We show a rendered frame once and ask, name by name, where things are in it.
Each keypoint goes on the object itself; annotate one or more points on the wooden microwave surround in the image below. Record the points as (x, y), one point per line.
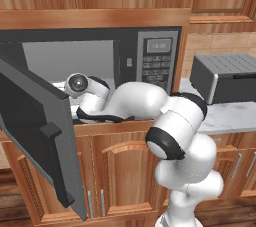
(93, 18)

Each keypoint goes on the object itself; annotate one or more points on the dark grey microwave door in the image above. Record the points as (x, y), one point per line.
(23, 117)

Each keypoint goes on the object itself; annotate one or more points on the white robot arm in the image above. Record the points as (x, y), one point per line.
(181, 157)

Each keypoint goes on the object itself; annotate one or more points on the wooden base cupboard door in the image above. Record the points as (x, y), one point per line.
(36, 194)
(230, 184)
(250, 184)
(128, 174)

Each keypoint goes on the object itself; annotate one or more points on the grey toaster oven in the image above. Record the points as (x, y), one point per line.
(230, 81)

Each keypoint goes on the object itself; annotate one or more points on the black and grey microwave oven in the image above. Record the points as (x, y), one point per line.
(128, 51)

